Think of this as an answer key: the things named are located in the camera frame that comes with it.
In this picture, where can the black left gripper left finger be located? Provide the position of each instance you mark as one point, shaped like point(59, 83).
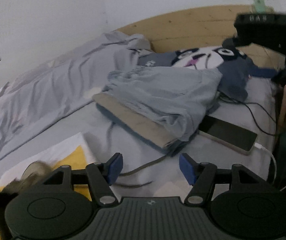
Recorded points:
point(97, 178)

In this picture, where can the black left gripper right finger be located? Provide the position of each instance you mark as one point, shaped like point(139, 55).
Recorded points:
point(203, 177)

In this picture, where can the olive beige sneaker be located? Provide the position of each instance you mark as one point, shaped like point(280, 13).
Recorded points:
point(32, 174)

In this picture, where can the white yellow plastic bag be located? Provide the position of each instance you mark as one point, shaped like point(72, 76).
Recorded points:
point(73, 151)

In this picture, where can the green clip desk lamp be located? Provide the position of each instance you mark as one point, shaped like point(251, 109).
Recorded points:
point(258, 6)

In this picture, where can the dark blue folded garment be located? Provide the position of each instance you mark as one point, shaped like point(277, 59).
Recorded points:
point(171, 150)

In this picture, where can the black smartphone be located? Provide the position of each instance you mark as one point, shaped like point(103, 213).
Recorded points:
point(232, 136)

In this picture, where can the panda print pillow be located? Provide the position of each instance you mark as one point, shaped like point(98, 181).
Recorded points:
point(235, 66)

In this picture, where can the grey bed sheet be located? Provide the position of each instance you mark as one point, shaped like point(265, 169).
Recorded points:
point(255, 116)

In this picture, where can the beige folded garment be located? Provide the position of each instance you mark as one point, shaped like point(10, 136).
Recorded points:
point(137, 122)

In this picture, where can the wooden headboard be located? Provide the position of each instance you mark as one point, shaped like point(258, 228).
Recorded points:
point(190, 28)

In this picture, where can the light blue folded garment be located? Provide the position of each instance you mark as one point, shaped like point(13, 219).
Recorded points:
point(175, 98)

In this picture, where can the grey blue patterned duvet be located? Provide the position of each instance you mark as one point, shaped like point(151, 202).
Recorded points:
point(39, 98)

